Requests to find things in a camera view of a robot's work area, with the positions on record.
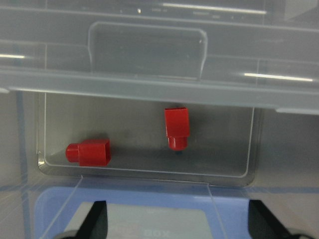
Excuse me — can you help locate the red block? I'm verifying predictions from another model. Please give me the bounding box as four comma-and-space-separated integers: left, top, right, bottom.
65, 139, 111, 167
164, 107, 190, 151

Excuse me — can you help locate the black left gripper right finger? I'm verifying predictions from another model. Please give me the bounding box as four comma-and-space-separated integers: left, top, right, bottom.
248, 200, 292, 239

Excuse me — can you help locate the clear plastic storage box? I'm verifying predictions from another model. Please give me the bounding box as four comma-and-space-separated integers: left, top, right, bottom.
0, 92, 319, 239

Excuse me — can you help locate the clear plastic box lid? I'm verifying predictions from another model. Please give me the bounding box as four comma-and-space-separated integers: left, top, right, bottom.
0, 0, 319, 115

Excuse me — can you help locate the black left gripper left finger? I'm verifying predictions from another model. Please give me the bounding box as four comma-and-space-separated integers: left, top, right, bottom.
74, 201, 108, 239

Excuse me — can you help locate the blue plastic tray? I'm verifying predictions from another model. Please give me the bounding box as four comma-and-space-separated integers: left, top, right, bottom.
34, 187, 251, 239

